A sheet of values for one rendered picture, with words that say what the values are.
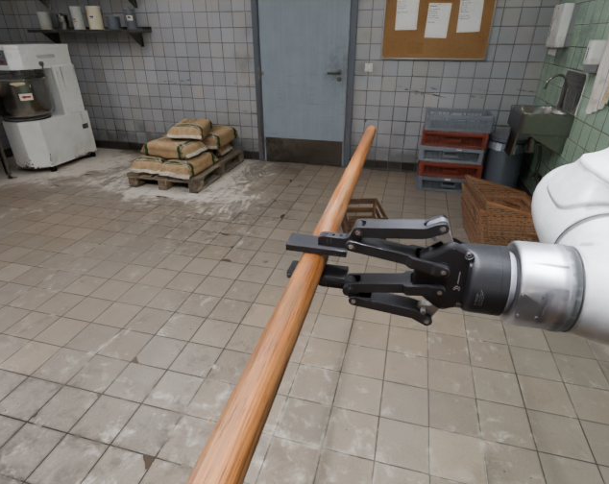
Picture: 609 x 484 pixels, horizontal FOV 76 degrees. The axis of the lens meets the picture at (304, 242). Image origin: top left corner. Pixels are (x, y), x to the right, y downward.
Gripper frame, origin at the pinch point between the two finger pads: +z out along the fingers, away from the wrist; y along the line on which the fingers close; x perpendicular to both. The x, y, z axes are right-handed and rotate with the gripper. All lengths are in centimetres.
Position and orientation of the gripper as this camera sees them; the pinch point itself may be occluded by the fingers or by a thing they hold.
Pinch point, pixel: (317, 258)
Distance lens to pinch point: 46.3
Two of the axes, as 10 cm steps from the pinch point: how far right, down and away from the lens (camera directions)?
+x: 2.4, -4.5, 8.6
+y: 0.0, 8.8, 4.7
